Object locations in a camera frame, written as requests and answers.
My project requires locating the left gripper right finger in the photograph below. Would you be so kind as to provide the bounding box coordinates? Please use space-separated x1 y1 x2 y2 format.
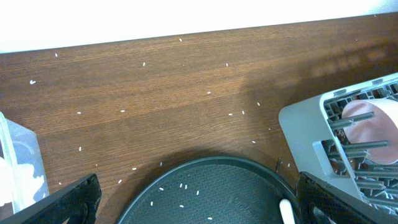
294 172 397 224

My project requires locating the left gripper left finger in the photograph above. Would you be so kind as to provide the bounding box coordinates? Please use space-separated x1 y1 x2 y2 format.
1 174 101 224

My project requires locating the clear plastic waste bin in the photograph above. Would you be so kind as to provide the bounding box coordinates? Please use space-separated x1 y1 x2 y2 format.
1 114 50 213

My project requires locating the grey dishwasher rack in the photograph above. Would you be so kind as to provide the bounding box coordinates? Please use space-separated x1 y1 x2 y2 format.
279 73 397 216

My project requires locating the white plastic fork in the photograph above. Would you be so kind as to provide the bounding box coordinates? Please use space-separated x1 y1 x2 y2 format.
279 198 295 224

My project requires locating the black round tray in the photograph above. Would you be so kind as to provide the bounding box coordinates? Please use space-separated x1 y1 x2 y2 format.
118 156 302 224

